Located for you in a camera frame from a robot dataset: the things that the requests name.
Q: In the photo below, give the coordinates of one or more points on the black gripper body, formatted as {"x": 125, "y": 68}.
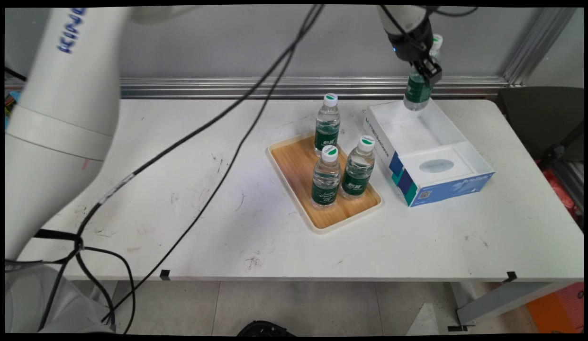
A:
{"x": 412, "y": 42}

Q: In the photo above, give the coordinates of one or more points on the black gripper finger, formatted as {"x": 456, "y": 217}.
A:
{"x": 432, "y": 73}
{"x": 416, "y": 70}

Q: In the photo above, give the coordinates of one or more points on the water bottle green label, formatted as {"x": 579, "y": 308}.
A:
{"x": 417, "y": 97}
{"x": 326, "y": 182}
{"x": 357, "y": 173}
{"x": 327, "y": 130}

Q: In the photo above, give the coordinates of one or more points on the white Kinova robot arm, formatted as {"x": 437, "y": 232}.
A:
{"x": 61, "y": 118}

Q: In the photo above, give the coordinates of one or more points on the white blue cardboard box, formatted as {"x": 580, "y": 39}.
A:
{"x": 431, "y": 142}

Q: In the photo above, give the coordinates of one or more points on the black chair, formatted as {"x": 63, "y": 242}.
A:
{"x": 540, "y": 118}

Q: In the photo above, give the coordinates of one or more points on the wooden tray cream rim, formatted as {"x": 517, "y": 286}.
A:
{"x": 298, "y": 175}

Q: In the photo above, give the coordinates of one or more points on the red bag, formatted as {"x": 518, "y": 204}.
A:
{"x": 561, "y": 189}

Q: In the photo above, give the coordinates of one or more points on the black tape strip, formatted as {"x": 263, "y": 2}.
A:
{"x": 511, "y": 276}
{"x": 165, "y": 274}

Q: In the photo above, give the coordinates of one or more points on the grey table leg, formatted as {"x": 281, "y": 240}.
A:
{"x": 502, "y": 298}

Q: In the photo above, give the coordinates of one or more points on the orange floor object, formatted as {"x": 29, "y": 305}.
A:
{"x": 556, "y": 310}

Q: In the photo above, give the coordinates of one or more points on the black round floor object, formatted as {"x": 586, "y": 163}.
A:
{"x": 265, "y": 329}

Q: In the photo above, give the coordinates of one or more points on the aluminium frame post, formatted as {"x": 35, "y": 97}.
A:
{"x": 540, "y": 45}

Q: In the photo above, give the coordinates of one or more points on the aluminium frame rail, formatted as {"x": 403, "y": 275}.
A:
{"x": 275, "y": 87}

